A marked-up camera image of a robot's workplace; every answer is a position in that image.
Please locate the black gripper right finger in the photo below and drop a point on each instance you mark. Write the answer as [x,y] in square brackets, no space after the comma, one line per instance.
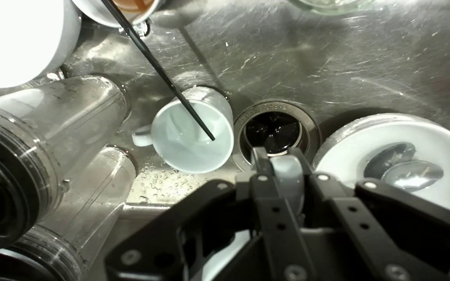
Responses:
[381,229]

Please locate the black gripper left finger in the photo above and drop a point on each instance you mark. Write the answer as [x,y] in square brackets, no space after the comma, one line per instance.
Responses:
[265,219]

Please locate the white cup with brown liquid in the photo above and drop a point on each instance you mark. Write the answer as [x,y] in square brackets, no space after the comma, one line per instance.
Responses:
[136,9]

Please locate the metal spoon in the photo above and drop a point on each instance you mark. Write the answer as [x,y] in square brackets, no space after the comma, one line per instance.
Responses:
[390,157]
[417,177]

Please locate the sink drain strainer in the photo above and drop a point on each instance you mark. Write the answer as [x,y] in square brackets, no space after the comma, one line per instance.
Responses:
[276,130]

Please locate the white bowl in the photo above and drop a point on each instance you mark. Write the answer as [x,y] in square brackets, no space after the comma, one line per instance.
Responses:
[444,157]

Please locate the small white mug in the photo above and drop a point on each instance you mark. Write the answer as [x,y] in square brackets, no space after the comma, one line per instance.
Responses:
[183,146]

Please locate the clear jar with black lid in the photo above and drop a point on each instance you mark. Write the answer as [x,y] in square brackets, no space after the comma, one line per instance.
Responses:
[78,119]
[105,182]

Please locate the stainless steel sink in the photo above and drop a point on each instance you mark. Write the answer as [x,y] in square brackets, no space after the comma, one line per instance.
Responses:
[339,63]

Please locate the thin black stick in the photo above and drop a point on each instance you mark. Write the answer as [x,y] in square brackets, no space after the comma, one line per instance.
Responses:
[150,57]

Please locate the large white dish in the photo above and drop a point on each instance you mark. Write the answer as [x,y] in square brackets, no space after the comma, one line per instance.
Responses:
[15,41]

